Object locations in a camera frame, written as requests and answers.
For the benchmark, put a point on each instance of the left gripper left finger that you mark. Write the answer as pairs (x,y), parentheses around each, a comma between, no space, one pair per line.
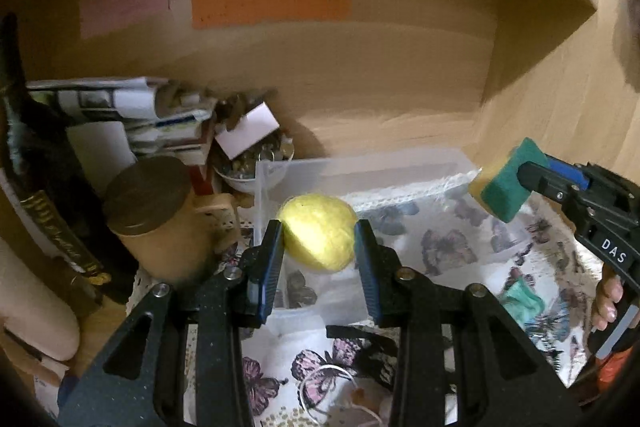
(261,267)

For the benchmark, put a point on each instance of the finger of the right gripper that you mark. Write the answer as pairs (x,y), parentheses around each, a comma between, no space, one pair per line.
(571,174)
(540,179)

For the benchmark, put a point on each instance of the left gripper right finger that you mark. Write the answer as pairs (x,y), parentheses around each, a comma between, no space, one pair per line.
(377,266)

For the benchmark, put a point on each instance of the green yellow sponge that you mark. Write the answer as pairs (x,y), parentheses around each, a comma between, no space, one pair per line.
(496,187)

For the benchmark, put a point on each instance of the yellow soft ball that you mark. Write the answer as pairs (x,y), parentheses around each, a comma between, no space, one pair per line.
(319,231)

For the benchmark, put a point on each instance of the green knitted cloth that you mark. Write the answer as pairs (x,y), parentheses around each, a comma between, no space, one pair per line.
(521,302)

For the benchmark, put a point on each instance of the person's right hand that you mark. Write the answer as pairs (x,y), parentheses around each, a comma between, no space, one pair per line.
(608,293)

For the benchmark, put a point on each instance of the butterfly print cloth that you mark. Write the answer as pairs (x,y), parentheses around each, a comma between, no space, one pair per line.
(452,342)

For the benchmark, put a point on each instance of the white bowl of coins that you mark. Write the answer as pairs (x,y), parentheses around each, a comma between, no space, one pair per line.
(263,164)

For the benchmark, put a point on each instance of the brown lidded canister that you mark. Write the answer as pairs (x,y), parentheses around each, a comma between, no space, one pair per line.
(152,208)

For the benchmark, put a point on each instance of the white cylindrical roll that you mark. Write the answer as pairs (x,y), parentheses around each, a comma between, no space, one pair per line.
(33,313)

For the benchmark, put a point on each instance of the stack of papers and books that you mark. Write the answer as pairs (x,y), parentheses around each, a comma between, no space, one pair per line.
(113,122)

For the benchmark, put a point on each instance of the dark wine bottle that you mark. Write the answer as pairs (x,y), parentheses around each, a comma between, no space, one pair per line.
(48,181)

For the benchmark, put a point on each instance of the orange paper strip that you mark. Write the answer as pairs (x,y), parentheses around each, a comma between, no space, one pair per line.
(224,13)

